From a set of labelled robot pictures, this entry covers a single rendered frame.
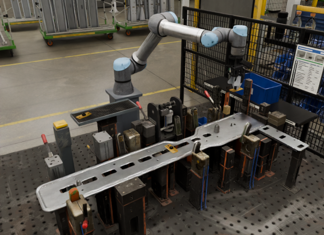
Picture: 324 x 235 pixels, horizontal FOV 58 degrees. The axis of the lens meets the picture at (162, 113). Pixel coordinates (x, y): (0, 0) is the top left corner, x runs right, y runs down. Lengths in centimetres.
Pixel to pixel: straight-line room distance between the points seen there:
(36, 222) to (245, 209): 113
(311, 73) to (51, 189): 169
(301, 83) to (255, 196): 84
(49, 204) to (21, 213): 48
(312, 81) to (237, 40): 69
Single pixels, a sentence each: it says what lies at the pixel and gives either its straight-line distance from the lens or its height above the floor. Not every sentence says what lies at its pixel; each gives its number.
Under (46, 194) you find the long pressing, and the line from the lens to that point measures 146.
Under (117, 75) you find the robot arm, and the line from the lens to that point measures 204.
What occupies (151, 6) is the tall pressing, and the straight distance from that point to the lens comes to 960.
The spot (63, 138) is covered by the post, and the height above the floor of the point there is 108.
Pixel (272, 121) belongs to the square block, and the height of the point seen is 102.
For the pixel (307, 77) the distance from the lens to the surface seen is 217.
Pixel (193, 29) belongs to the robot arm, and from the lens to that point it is 165.
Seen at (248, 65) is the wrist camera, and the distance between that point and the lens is 177.
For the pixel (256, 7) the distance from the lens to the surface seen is 370.
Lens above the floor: 192
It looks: 27 degrees down
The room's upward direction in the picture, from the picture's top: straight up
